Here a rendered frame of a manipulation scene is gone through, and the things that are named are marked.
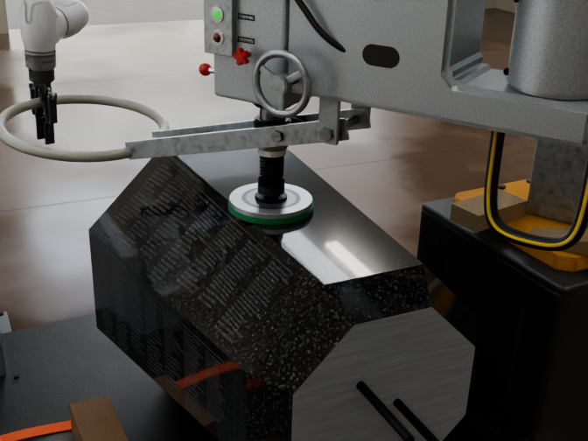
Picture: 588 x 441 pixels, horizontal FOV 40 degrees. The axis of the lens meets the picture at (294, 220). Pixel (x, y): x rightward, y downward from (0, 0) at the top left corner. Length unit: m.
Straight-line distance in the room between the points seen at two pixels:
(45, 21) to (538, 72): 1.46
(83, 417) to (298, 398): 1.00
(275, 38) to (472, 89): 0.45
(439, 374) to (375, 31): 0.78
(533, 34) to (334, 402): 0.85
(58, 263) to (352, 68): 2.30
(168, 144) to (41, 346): 1.25
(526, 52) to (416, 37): 0.22
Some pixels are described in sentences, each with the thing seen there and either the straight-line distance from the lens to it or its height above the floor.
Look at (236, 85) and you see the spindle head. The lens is 1.89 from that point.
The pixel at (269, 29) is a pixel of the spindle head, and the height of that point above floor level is 1.34.
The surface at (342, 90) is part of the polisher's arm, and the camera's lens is 1.75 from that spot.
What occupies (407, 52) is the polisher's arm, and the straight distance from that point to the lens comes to 1.67.
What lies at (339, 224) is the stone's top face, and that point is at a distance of 1.99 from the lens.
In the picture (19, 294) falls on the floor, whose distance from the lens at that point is 3.55.
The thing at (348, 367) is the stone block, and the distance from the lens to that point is 1.74.
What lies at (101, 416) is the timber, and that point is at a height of 0.14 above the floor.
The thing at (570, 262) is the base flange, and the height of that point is 0.77.
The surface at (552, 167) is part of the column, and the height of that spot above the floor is 0.93.
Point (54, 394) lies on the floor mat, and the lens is 2.89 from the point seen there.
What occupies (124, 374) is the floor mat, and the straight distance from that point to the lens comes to 2.94.
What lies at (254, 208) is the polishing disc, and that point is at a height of 0.89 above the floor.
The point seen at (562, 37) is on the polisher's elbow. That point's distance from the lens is 1.57.
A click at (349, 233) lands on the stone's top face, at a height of 0.87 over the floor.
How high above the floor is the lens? 1.69
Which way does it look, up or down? 24 degrees down
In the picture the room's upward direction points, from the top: 2 degrees clockwise
